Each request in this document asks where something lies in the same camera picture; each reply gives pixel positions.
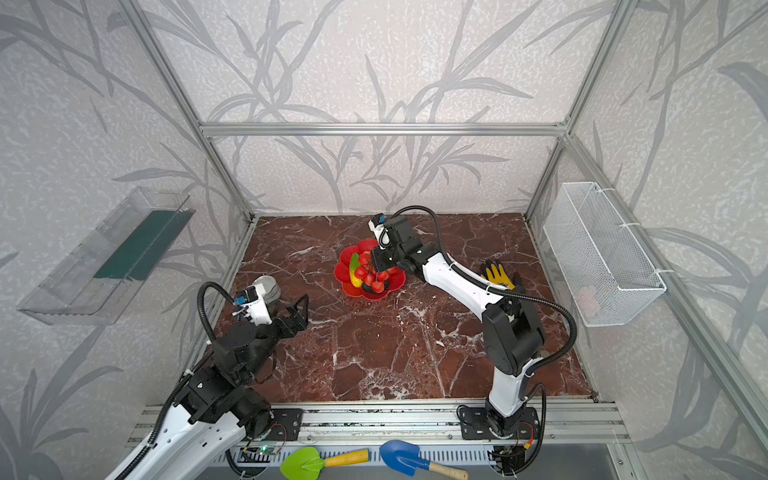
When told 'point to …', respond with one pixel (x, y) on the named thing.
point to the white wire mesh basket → (607, 276)
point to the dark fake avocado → (369, 288)
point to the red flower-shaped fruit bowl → (397, 277)
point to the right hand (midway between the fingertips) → (373, 244)
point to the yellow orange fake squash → (355, 281)
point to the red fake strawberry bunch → (368, 274)
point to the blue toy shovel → (404, 456)
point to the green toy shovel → (306, 464)
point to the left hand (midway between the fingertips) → (301, 291)
